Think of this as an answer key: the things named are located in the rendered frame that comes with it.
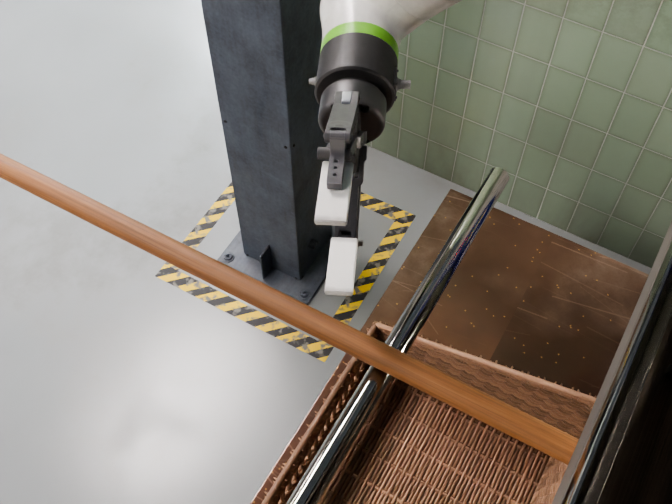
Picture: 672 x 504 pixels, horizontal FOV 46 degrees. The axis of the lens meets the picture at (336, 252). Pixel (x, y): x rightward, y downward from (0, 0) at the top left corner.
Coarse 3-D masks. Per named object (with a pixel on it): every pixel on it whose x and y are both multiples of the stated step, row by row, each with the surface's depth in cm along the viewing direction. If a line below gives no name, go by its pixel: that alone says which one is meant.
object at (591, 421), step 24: (648, 288) 70; (624, 336) 69; (648, 384) 65; (600, 408) 64; (648, 408) 64; (648, 432) 63; (576, 456) 62; (624, 456) 62; (648, 456) 62; (624, 480) 61; (648, 480) 61
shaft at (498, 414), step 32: (0, 160) 106; (32, 192) 105; (64, 192) 103; (96, 224) 102; (128, 224) 100; (160, 256) 99; (192, 256) 97; (224, 288) 96; (256, 288) 94; (288, 320) 93; (320, 320) 92; (352, 352) 91; (384, 352) 90; (416, 384) 88; (448, 384) 87; (480, 416) 86; (512, 416) 85; (544, 448) 84
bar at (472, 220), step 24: (480, 192) 107; (480, 216) 105; (456, 240) 102; (432, 264) 101; (456, 264) 101; (432, 288) 98; (408, 312) 96; (408, 336) 95; (360, 384) 91; (384, 384) 92; (360, 408) 89; (336, 432) 88; (360, 432) 89; (336, 456) 86; (312, 480) 85
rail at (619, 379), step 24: (648, 312) 66; (648, 336) 65; (624, 360) 65; (648, 360) 64; (624, 384) 63; (624, 408) 62; (600, 432) 60; (624, 432) 61; (600, 456) 59; (576, 480) 59; (600, 480) 58
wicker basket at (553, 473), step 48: (384, 336) 147; (336, 384) 139; (480, 384) 141; (528, 384) 133; (384, 432) 149; (432, 432) 149; (480, 432) 149; (576, 432) 136; (288, 480) 134; (336, 480) 144; (384, 480) 144; (432, 480) 144; (480, 480) 143; (528, 480) 144
